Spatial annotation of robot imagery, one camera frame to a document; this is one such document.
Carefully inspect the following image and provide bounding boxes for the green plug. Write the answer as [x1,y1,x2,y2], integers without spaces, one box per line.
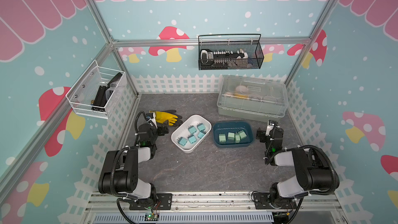
[227,132,235,142]
[218,133,227,143]
[238,130,247,140]
[235,134,240,143]

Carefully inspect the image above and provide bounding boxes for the teal plug bottom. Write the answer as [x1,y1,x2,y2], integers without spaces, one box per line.
[178,137,188,147]

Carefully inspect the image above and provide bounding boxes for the teal plug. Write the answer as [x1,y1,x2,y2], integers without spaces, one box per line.
[198,131,206,140]
[188,126,198,135]
[197,123,206,133]
[188,135,197,144]
[178,137,188,147]

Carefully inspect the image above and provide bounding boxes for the white plastic tray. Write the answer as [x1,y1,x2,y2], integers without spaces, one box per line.
[171,115,212,153]

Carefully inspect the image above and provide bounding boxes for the dark teal plastic tray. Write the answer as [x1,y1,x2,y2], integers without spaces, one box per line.
[213,121,254,148]

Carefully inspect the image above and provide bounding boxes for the teal plug top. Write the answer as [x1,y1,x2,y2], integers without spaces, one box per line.
[197,123,206,133]

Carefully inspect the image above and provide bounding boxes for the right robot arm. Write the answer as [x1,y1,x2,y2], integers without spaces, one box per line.
[256,120,340,209]

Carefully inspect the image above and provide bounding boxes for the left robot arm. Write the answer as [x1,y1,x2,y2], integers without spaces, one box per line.
[97,111,169,210]

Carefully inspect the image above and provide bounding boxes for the clear lidded storage box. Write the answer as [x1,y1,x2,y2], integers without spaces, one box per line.
[217,76,288,122]

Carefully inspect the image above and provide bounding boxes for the yellow black rubber glove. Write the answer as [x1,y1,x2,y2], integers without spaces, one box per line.
[150,110,183,127]

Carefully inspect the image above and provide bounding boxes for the black device in white basket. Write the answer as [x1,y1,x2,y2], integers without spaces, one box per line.
[91,86,109,113]

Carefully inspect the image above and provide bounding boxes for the green circuit board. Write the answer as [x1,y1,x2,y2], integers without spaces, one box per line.
[145,213,159,222]

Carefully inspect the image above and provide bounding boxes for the items in black basket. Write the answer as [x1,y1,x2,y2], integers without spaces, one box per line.
[199,49,248,69]

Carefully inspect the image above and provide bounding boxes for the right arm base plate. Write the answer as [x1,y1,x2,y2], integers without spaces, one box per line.
[251,191,296,211]

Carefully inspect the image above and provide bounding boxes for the white wire wall basket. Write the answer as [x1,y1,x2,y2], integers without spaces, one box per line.
[66,61,127,119]

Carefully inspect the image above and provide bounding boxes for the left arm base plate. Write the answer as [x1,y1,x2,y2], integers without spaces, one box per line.
[129,194,173,211]

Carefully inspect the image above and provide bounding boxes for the black wire wall basket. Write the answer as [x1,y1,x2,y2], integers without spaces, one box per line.
[198,34,264,70]

